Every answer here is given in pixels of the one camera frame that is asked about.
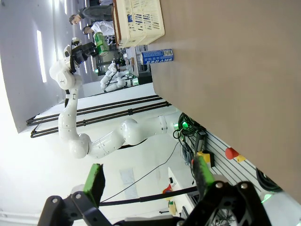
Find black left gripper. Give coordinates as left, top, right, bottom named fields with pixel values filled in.
left=70, top=42, right=98, bottom=64

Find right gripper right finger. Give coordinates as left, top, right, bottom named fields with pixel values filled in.
left=183, top=155, right=271, bottom=226

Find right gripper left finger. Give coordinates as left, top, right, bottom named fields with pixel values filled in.
left=37, top=163, right=111, bottom=226

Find small green drink can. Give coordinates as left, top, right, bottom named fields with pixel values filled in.
left=93, top=32, right=110, bottom=57

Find cream shopping basket brown rim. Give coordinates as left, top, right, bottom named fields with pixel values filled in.
left=111, top=0, right=166, bottom=49

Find yellow black handheld controller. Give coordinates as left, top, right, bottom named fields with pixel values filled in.
left=197, top=150, right=214, bottom=168

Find person in white shirt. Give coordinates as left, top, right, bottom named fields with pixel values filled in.
left=82, top=20, right=116, bottom=36

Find white background robot pair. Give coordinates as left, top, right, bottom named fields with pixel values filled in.
left=100, top=60, right=127, bottom=92

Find red emergency stop button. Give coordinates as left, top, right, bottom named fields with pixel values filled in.
left=225, top=147, right=246, bottom=163

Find person in dark grey top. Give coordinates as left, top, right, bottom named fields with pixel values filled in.
left=69, top=4, right=114, bottom=25

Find long ceiling light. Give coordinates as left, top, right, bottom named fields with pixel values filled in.
left=36, top=30, right=47, bottom=83

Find black floor rails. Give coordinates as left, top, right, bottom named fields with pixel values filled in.
left=25, top=94, right=172, bottom=138

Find blue drink can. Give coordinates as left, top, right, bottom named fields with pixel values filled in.
left=140, top=48, right=174, bottom=65

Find slotted aluminium base plate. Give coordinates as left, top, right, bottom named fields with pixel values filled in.
left=188, top=131, right=266, bottom=189

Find black cable bundle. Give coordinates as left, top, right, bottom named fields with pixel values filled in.
left=173, top=113, right=207, bottom=148

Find thin black cable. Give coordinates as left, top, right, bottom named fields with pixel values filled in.
left=101, top=141, right=181, bottom=203

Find coiled black cable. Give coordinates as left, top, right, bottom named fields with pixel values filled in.
left=255, top=168, right=283, bottom=193

